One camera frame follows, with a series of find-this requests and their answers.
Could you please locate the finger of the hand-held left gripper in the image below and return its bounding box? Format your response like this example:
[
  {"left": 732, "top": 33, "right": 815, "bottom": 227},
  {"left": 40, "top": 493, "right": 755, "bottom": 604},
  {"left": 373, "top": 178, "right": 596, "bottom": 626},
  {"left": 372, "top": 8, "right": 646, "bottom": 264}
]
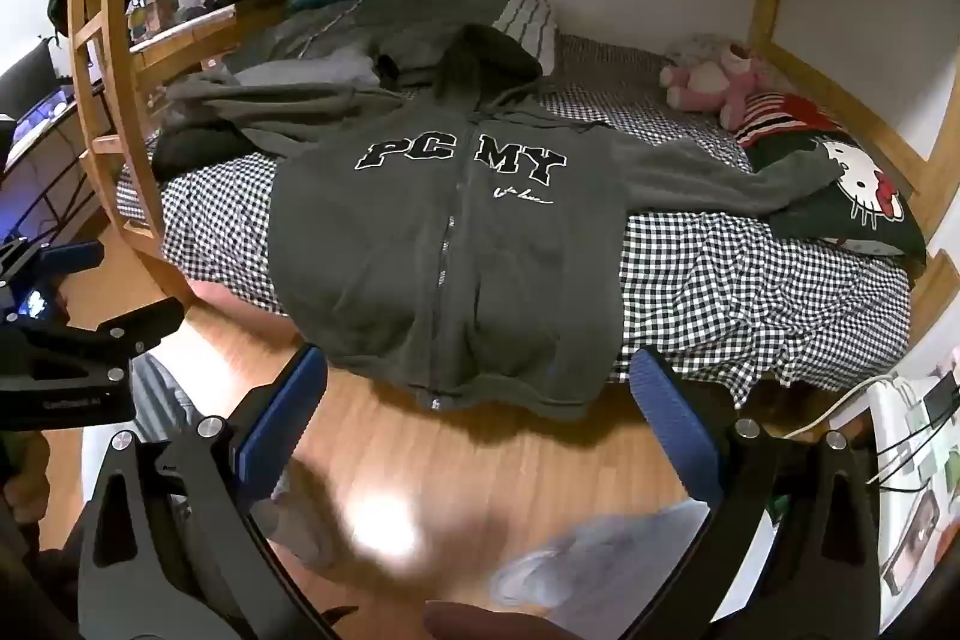
[
  {"left": 0, "top": 239, "right": 106, "bottom": 311},
  {"left": 15, "top": 297, "right": 185, "bottom": 360}
]

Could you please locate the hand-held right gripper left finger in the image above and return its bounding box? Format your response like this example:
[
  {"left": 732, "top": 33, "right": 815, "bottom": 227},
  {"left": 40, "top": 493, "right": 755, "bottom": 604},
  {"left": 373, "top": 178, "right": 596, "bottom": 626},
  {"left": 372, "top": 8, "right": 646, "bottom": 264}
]
[{"left": 75, "top": 344, "right": 338, "bottom": 640}]

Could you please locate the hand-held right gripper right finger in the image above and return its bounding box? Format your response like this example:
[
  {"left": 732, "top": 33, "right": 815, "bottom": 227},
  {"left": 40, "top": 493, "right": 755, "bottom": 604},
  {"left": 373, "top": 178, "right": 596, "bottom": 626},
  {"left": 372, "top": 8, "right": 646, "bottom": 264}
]
[{"left": 622, "top": 346, "right": 880, "bottom": 640}]

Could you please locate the grey zip hoodie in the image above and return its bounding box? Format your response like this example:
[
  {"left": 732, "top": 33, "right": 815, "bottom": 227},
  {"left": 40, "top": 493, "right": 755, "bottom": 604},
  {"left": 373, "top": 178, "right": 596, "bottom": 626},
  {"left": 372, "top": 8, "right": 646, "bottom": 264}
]
[{"left": 165, "top": 23, "right": 842, "bottom": 422}]

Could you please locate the person's left hand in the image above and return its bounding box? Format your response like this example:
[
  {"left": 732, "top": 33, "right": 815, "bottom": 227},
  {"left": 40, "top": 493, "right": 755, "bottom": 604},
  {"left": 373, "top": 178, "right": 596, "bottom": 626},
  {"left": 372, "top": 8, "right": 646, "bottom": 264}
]
[{"left": 0, "top": 436, "right": 52, "bottom": 526}]

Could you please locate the person's left leg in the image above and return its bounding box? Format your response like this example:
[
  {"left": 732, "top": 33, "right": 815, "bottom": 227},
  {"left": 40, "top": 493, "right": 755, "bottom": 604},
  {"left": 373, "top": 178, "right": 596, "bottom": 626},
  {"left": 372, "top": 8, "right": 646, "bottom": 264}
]
[{"left": 130, "top": 351, "right": 340, "bottom": 567}]

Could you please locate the computer desk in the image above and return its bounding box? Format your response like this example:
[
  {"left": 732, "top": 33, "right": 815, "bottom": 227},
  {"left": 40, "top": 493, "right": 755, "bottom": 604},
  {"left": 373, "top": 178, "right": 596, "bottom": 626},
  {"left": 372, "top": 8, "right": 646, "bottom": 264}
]
[{"left": 0, "top": 85, "right": 106, "bottom": 240}]

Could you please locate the black white checkered bed sheet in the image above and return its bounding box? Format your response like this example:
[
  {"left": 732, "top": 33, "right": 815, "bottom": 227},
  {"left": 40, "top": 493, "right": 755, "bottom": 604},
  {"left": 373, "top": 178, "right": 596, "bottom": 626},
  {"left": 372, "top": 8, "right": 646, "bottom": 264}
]
[{"left": 116, "top": 34, "right": 917, "bottom": 408}]

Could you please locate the wooden ladder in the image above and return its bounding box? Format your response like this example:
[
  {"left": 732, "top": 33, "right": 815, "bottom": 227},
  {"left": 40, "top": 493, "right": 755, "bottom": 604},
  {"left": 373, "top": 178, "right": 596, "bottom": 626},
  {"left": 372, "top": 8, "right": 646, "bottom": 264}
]
[{"left": 66, "top": 0, "right": 197, "bottom": 305}]

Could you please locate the person's right shoe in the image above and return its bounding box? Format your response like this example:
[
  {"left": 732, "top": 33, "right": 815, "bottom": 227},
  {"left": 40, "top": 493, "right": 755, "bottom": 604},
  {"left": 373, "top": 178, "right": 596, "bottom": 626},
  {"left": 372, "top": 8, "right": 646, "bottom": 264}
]
[{"left": 487, "top": 509, "right": 710, "bottom": 612}]

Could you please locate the black folded garment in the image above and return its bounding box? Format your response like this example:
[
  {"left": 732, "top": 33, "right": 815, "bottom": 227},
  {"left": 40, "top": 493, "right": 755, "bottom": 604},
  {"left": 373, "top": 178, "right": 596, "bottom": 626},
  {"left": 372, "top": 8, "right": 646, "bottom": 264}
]
[{"left": 152, "top": 124, "right": 260, "bottom": 178}]

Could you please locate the black computer monitor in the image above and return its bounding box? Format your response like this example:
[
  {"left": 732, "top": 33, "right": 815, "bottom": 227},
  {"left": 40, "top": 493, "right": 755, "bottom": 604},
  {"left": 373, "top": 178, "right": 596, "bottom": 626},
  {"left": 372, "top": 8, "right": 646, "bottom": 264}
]
[{"left": 0, "top": 36, "right": 59, "bottom": 105}]

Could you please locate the white power strip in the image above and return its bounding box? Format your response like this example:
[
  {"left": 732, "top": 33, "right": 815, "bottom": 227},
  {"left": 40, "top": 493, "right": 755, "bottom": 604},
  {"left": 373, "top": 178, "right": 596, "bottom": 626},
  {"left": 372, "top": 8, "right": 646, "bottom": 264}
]
[{"left": 874, "top": 370, "right": 959, "bottom": 500}]

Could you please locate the wooden shelf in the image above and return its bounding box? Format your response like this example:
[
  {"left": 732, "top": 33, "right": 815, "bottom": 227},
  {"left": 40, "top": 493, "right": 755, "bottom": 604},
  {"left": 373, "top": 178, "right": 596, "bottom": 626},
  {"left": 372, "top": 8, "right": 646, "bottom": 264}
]
[{"left": 127, "top": 0, "right": 301, "bottom": 82}]

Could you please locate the striped cat-print pillow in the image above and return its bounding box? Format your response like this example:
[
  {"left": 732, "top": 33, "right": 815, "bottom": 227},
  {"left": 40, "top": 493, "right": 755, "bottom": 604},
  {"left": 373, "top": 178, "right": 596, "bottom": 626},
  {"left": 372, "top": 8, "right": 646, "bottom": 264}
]
[{"left": 735, "top": 92, "right": 929, "bottom": 274}]

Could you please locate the pink plush toy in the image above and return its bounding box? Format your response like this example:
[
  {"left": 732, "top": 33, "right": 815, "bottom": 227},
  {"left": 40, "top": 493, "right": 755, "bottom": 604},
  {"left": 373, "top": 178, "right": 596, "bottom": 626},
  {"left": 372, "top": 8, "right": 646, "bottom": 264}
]
[{"left": 660, "top": 34, "right": 775, "bottom": 130}]

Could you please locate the grey striped blanket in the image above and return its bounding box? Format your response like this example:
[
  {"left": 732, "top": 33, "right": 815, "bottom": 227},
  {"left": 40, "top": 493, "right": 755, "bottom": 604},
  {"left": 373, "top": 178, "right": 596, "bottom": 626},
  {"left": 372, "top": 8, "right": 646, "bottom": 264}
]
[{"left": 247, "top": 0, "right": 560, "bottom": 80}]

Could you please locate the white cable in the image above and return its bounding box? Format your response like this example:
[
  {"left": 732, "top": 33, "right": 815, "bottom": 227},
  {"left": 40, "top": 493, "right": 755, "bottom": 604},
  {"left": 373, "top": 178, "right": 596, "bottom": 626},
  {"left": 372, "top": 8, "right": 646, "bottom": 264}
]
[{"left": 784, "top": 372, "right": 901, "bottom": 443}]

